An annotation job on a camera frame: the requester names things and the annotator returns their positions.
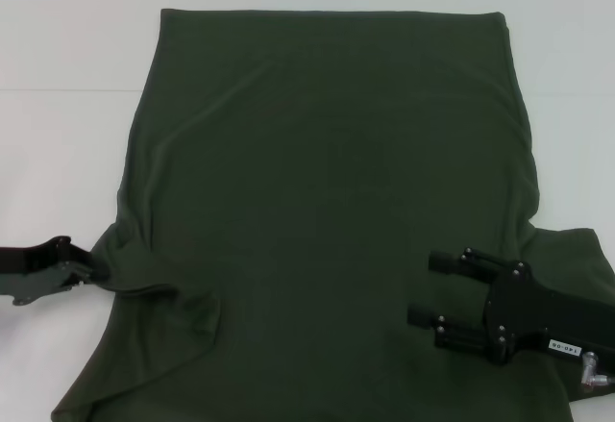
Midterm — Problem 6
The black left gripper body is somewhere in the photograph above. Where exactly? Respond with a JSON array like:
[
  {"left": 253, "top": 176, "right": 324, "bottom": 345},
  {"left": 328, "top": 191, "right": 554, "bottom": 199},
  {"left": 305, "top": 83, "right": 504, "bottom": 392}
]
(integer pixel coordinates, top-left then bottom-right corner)
[{"left": 0, "top": 235, "right": 74, "bottom": 308}]

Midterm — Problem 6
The dark green t-shirt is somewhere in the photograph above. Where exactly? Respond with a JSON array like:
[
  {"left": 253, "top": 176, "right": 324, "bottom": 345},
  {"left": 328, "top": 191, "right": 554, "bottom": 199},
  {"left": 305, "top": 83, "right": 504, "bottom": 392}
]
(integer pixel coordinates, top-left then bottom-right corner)
[{"left": 50, "top": 7, "right": 615, "bottom": 422}]

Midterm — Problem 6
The right arm cable with connector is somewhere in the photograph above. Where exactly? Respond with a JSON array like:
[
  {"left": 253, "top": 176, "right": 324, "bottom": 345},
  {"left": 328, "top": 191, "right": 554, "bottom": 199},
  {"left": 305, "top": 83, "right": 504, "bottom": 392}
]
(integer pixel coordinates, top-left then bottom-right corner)
[{"left": 578, "top": 351, "right": 603, "bottom": 387}]

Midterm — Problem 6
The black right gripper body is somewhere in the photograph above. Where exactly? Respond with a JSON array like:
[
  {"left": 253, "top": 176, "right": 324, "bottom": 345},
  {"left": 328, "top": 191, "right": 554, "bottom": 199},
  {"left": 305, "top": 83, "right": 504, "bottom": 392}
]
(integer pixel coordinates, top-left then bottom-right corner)
[{"left": 483, "top": 264, "right": 615, "bottom": 366}]

